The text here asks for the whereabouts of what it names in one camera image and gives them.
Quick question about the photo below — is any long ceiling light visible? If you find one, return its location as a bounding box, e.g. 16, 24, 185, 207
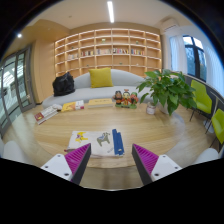
107, 0, 115, 24

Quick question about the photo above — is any wooden wall shelf unit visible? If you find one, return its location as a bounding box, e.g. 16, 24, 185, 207
54, 28, 163, 78

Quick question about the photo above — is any colourful figurine group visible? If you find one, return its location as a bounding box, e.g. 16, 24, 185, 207
113, 88, 139, 110

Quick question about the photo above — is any glass double door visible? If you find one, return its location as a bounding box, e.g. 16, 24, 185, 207
0, 46, 37, 138

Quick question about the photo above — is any yellow cushion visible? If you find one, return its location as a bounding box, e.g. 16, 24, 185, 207
88, 67, 115, 89

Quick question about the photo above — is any light grey curved sofa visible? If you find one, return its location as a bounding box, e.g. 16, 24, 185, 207
42, 68, 154, 109

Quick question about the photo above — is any green chair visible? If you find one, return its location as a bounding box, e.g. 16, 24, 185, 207
209, 108, 224, 148
189, 79, 213, 123

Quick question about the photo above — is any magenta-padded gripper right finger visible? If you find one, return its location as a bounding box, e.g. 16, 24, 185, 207
131, 143, 183, 186

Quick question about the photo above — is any white animal-print towel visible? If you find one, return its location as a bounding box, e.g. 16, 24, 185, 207
66, 128, 126, 159

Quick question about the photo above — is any black bag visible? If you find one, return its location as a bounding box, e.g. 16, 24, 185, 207
52, 71, 76, 97

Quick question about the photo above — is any small white red-labelled cup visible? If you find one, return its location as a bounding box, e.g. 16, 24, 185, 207
145, 101, 158, 116

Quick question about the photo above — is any flat yellow hardcover book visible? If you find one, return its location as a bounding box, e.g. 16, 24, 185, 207
87, 97, 115, 109

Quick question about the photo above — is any white air conditioner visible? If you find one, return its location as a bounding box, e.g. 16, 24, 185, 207
159, 18, 181, 34

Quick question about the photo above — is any small patterned pouch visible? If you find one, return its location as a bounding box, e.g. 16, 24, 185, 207
51, 103, 63, 112

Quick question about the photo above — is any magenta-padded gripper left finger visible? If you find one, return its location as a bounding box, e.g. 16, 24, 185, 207
40, 143, 92, 185

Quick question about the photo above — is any white chair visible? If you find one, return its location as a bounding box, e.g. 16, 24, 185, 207
193, 147, 221, 165
1, 139, 35, 165

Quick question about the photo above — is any green potted plant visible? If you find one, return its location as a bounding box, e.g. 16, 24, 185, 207
135, 68, 198, 117

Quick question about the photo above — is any dark framed window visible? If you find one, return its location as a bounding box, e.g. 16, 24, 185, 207
181, 34, 208, 83

